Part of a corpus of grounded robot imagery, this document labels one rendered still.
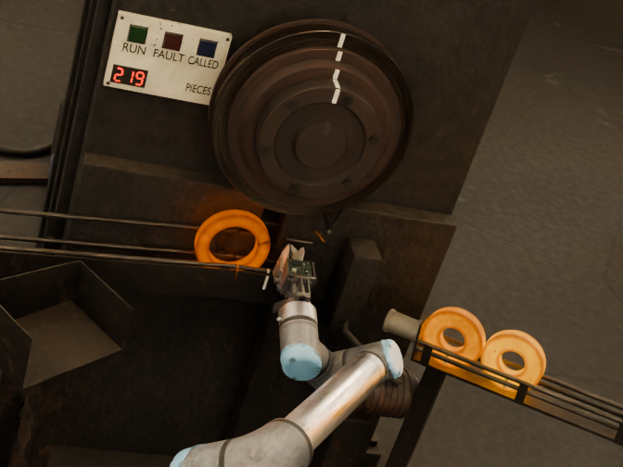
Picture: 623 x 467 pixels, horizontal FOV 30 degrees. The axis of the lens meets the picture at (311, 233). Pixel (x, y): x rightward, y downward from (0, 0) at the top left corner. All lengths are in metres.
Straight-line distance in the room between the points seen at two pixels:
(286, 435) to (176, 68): 0.93
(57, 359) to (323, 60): 0.87
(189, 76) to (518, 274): 2.43
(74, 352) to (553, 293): 2.63
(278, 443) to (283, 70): 0.83
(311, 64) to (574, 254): 2.82
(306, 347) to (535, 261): 2.48
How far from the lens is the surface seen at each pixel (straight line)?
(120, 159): 2.83
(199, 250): 2.82
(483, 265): 4.80
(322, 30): 2.58
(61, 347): 2.62
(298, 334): 2.66
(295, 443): 2.23
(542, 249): 5.12
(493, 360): 2.85
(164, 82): 2.72
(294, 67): 2.57
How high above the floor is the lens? 2.18
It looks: 29 degrees down
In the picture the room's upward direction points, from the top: 18 degrees clockwise
